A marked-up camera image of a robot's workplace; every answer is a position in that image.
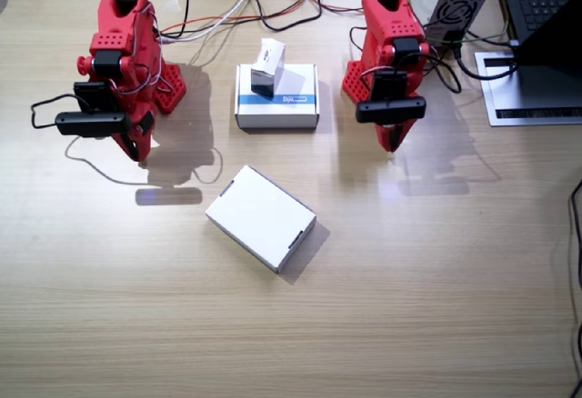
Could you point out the plain white cardboard box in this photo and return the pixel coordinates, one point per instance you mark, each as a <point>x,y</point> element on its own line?
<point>259,216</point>

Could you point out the small white box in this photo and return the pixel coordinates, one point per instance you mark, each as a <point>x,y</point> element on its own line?
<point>268,64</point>

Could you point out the red robot arm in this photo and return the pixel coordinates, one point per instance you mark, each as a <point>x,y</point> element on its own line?
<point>391,16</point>
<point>113,30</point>

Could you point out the white box with blue stripe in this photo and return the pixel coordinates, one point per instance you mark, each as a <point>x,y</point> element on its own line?
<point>300,116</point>

